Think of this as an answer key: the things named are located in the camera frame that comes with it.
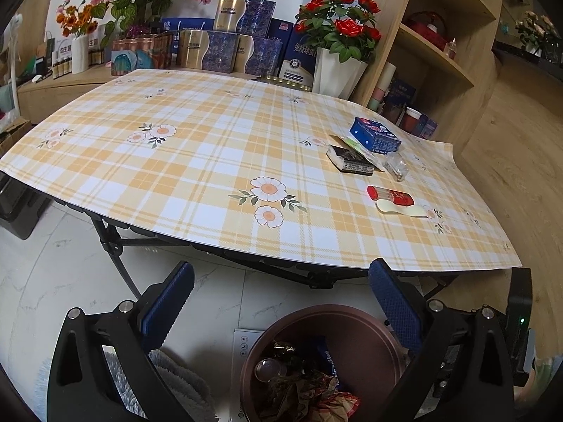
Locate wooden shelf unit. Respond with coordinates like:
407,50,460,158
352,0,506,159

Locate blue cardboard box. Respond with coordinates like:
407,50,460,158
349,116,402,154

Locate dark blue shelf box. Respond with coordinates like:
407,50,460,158
387,78,416,113

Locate black and white package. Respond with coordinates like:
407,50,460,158
326,144,375,177

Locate cream plastic spoon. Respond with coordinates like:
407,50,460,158
375,199,434,219

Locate clear plastic cup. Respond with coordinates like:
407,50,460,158
254,357,283,383

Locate dark blue gift box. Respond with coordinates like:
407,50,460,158
267,18,296,53

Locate black stone counter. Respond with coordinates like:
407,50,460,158
493,39,563,80

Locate wide blue carton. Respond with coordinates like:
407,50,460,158
160,17,217,38

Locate peach artificial roses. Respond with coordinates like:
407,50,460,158
514,11,559,58

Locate black folding table frame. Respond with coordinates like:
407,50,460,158
0,173,467,300

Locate brown round trash bin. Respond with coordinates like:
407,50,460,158
240,303,410,422

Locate white faceted vase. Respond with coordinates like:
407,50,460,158
311,47,369,100

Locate orange artificial flowers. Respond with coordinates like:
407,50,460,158
56,4,108,38

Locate crumpled brown wrapper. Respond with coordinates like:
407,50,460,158
264,338,328,422

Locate blue and white carton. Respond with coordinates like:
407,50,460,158
278,31,324,91

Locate brown paper bag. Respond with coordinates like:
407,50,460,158
33,31,58,71

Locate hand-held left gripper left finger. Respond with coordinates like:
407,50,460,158
46,260,196,422

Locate red artificial rose bouquet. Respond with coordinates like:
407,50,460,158
294,0,382,64

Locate red gift basket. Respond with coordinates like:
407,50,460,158
404,11,447,51

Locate ornate metal tray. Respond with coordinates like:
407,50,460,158
257,75,313,92

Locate blue paper packet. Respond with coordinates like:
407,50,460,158
314,336,344,390

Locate white standing fan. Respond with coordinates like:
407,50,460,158
0,13,25,119

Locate yellow plaid floral tablecloth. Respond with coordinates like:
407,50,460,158
0,68,524,273

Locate red toothpick tube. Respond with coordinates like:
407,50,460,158
366,185,415,207

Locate small blue patterned box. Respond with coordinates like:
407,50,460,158
418,114,439,138

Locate pale green wrapper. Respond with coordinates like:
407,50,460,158
339,135,380,163

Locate row of small brown bottles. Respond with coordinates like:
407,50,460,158
52,50,108,80

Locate gold and blue gift box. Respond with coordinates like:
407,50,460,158
234,34,283,75
177,30,238,73
214,0,278,36

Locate small cardboard box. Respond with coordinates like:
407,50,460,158
0,116,33,150

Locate white ribbed vase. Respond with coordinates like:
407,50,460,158
71,34,90,75

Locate stack of pastel cups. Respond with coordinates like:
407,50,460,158
368,62,397,113

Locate black plastic case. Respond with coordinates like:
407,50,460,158
0,176,51,240

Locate clear plastic wrapper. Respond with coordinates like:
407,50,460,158
384,152,411,182

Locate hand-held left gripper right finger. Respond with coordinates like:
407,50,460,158
368,258,515,422

